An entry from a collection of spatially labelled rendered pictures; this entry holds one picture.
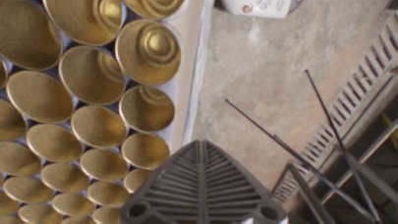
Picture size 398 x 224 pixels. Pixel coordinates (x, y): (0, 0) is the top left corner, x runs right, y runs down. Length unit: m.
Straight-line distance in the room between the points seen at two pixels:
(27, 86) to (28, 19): 0.08
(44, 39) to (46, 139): 0.14
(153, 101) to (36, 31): 0.17
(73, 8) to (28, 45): 0.07
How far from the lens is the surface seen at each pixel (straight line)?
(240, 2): 1.06
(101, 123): 0.29
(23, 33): 0.28
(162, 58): 0.25
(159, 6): 0.25
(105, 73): 0.29
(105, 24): 0.27
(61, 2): 0.23
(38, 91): 0.30
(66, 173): 0.38
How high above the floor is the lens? 1.37
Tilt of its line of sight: 62 degrees down
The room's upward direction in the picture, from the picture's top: 173 degrees clockwise
